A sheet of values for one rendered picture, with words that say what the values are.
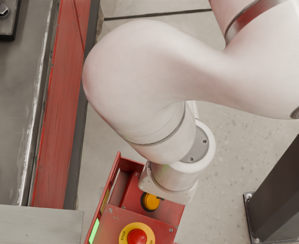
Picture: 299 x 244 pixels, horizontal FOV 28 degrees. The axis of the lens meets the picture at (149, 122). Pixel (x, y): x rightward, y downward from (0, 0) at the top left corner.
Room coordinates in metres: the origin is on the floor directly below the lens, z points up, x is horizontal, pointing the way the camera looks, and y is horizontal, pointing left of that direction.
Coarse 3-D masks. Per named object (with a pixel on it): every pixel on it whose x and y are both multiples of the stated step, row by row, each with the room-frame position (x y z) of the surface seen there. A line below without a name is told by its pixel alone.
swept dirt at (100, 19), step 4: (100, 8) 1.19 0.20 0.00; (100, 12) 1.17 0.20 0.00; (100, 16) 1.15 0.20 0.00; (100, 20) 1.13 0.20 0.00; (100, 24) 1.12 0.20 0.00; (100, 28) 1.10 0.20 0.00; (96, 32) 1.08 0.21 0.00; (100, 32) 1.08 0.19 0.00; (96, 36) 1.07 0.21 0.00; (96, 40) 1.05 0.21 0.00; (76, 200) 0.45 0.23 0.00; (76, 204) 0.44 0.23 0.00; (76, 208) 0.42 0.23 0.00
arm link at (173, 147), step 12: (192, 108) 0.30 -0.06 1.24; (180, 120) 0.24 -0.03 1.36; (192, 120) 0.26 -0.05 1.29; (180, 132) 0.23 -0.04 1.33; (192, 132) 0.25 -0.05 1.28; (132, 144) 0.22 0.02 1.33; (144, 144) 0.21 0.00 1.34; (156, 144) 0.22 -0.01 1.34; (168, 144) 0.22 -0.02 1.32; (180, 144) 0.23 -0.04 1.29; (192, 144) 0.25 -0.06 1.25; (144, 156) 0.23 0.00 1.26; (156, 156) 0.22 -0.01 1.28; (168, 156) 0.22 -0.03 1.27; (180, 156) 0.23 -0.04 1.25
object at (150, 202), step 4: (144, 196) 0.30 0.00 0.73; (148, 196) 0.30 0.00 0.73; (152, 196) 0.30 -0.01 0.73; (156, 196) 0.30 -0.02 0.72; (144, 200) 0.29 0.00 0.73; (148, 200) 0.29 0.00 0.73; (152, 200) 0.29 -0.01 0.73; (156, 200) 0.29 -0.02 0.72; (144, 204) 0.28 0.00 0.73; (148, 204) 0.28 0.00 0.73; (152, 204) 0.28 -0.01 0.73; (156, 204) 0.28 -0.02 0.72; (148, 208) 0.27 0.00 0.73; (152, 208) 0.28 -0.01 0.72
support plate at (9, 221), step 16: (0, 208) 0.21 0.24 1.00; (16, 208) 0.21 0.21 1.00; (32, 208) 0.21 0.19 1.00; (48, 208) 0.21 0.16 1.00; (0, 224) 0.18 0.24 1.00; (16, 224) 0.18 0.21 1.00; (32, 224) 0.18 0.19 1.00; (48, 224) 0.18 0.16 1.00; (64, 224) 0.18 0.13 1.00; (80, 224) 0.18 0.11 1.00; (0, 240) 0.15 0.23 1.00; (16, 240) 0.15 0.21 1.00; (32, 240) 0.16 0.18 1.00; (48, 240) 0.16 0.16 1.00; (64, 240) 0.16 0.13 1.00; (80, 240) 0.16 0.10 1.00
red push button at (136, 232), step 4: (132, 232) 0.21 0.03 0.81; (136, 232) 0.21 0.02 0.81; (140, 232) 0.21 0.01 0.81; (144, 232) 0.21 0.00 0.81; (128, 236) 0.20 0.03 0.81; (132, 236) 0.20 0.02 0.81; (136, 236) 0.20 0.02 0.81; (140, 236) 0.20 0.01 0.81; (144, 236) 0.20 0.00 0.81; (128, 240) 0.19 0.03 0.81; (132, 240) 0.19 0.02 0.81; (136, 240) 0.19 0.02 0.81; (140, 240) 0.19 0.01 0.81; (144, 240) 0.19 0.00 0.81
